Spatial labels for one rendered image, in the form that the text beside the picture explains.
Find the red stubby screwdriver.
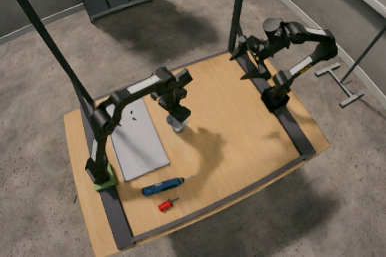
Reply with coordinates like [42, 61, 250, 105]
[158, 199, 174, 211]

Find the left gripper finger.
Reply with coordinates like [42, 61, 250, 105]
[239, 67, 263, 80]
[229, 41, 247, 61]

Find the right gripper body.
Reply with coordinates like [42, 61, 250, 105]
[150, 92, 191, 123]

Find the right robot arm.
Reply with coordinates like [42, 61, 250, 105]
[85, 67, 193, 185]

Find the grey metal bracket with holes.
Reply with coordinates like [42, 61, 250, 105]
[166, 115, 189, 132]

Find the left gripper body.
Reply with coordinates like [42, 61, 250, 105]
[238, 35, 276, 81]

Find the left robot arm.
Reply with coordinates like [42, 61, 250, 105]
[245, 17, 338, 101]

